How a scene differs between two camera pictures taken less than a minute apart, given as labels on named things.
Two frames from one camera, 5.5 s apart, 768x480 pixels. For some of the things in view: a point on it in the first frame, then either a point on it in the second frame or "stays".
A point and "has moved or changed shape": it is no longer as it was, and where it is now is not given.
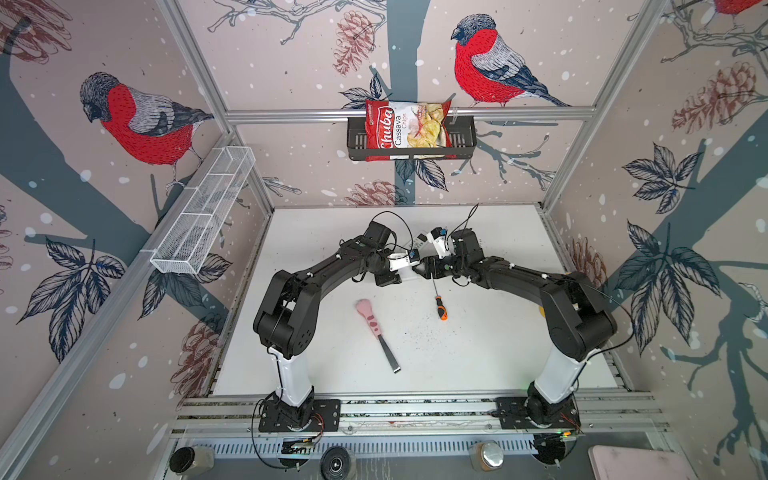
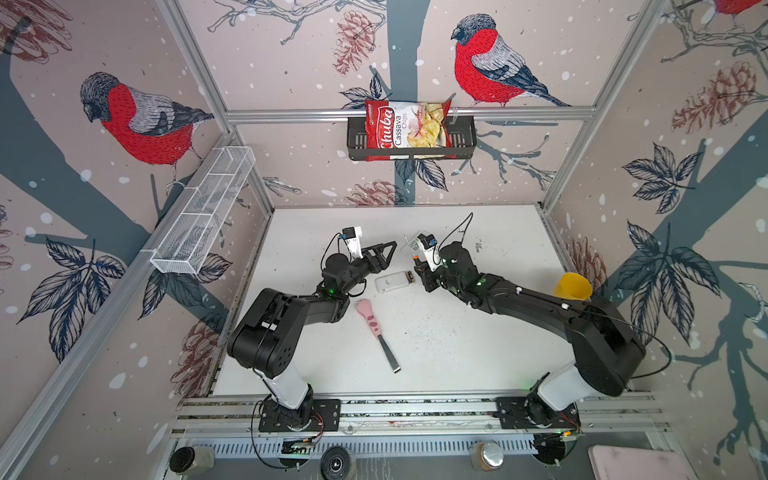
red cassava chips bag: [407, 131] stays
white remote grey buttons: [397, 263] has moved or changed shape
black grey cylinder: [188, 459] stays
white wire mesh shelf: [184, 243] stays
